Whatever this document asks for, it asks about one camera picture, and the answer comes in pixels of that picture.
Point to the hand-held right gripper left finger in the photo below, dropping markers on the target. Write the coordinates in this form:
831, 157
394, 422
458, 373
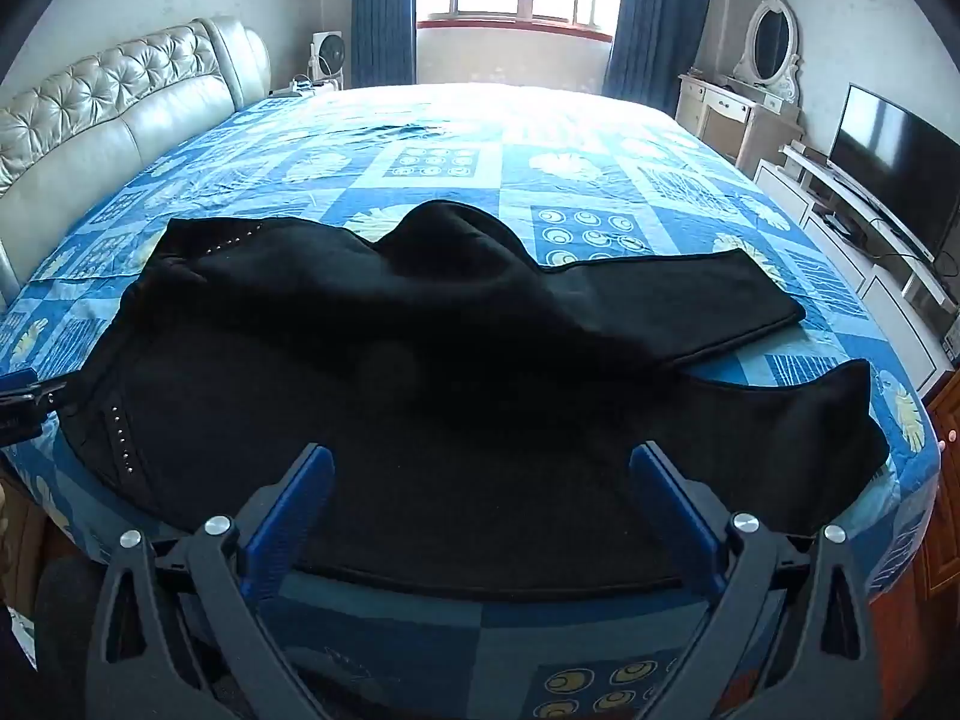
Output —
300, 499

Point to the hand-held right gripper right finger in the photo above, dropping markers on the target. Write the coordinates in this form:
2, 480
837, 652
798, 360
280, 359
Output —
664, 499

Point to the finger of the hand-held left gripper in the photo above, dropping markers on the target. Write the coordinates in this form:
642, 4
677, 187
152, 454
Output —
19, 426
37, 392

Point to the black pants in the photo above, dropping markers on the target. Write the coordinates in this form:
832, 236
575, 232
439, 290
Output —
450, 390

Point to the brown wooden cabinet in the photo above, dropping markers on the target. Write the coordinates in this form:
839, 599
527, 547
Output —
945, 495

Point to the cream tufted leather headboard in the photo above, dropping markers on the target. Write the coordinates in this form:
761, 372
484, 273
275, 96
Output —
112, 112

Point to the white television stand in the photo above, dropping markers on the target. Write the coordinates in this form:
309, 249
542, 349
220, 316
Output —
847, 255

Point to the blue patterned bedspread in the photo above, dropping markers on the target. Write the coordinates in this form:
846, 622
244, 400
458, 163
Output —
525, 165

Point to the cream dressing table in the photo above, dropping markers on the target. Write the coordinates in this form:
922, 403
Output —
712, 109

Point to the black flat television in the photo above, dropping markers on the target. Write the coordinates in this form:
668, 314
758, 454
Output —
892, 157

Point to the white fan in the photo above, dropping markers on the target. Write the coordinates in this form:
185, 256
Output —
328, 56

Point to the white oval vanity mirror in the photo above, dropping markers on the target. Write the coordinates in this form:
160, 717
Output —
772, 41

